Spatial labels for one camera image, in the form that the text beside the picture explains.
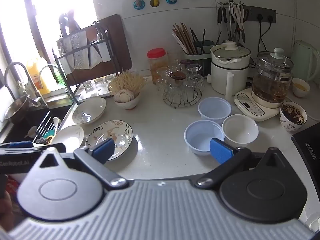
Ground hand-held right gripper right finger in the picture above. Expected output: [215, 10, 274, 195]
[194, 137, 288, 188]

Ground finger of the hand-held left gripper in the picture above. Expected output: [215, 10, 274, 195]
[0, 141, 33, 149]
[32, 143, 66, 153]

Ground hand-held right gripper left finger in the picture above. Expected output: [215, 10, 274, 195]
[35, 138, 128, 190]

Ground plain white plate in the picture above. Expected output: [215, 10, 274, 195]
[51, 125, 85, 148]

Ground pale blue plastic bowl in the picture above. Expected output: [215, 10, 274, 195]
[184, 120, 225, 156]
[198, 97, 232, 126]

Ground colourful leaf pattern plate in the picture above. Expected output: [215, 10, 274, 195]
[85, 120, 133, 161]

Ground white ceramic bowl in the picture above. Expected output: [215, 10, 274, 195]
[222, 114, 259, 146]

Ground teal scrubber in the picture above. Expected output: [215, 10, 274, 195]
[41, 129, 55, 144]

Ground black sink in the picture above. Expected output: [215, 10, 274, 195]
[0, 102, 73, 145]

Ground black sink drain rack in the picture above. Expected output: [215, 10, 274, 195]
[32, 111, 57, 143]

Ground steel mixing bowl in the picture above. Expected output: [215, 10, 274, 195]
[4, 95, 28, 123]

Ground white bowl with garlic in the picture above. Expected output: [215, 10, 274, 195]
[114, 91, 140, 110]

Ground white kettle heating base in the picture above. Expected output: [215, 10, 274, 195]
[234, 87, 287, 123]

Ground garlic bulb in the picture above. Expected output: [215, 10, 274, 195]
[114, 89, 134, 103]

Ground orange detergent bottle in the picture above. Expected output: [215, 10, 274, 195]
[26, 57, 52, 95]

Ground green bottle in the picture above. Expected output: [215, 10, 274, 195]
[54, 67, 66, 85]

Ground tall steel faucet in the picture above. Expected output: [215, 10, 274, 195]
[4, 62, 48, 107]

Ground small steel faucet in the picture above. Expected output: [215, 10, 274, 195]
[39, 65, 75, 101]

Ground patterned bowl with tea leaves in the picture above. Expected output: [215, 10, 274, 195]
[279, 101, 307, 133]

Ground set of clear glass cups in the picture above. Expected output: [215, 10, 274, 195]
[155, 59, 204, 95]

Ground white electric pot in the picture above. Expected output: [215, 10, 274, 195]
[207, 41, 251, 102]

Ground black induction cooktop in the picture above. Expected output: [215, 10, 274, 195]
[291, 124, 320, 178]

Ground glass kettle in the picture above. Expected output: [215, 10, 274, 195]
[251, 48, 293, 103]

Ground hammered steel cleaver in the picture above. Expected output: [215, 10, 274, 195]
[66, 11, 88, 70]

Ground white cutlery holder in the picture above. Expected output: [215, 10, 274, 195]
[96, 41, 111, 62]
[60, 36, 73, 56]

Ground black knife rack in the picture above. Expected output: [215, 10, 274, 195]
[52, 21, 118, 103]

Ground brown cutting board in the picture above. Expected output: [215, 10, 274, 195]
[65, 14, 133, 87]

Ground green and white chopstick holder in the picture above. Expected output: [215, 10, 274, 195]
[182, 40, 216, 56]

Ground small bowl with yellow liquid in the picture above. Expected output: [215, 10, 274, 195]
[292, 78, 311, 98]

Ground plastic jar with red lid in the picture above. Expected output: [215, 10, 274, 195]
[147, 48, 169, 84]

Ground bundle of chopsticks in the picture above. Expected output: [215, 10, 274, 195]
[172, 23, 198, 55]

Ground hanging utensil rack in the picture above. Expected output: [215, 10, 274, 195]
[217, 0, 250, 44]

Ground white scissors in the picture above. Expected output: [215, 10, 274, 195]
[231, 4, 245, 30]

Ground black power strip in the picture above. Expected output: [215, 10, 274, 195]
[242, 5, 277, 23]

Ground round wire cup rack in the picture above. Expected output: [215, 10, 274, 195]
[162, 87, 202, 108]

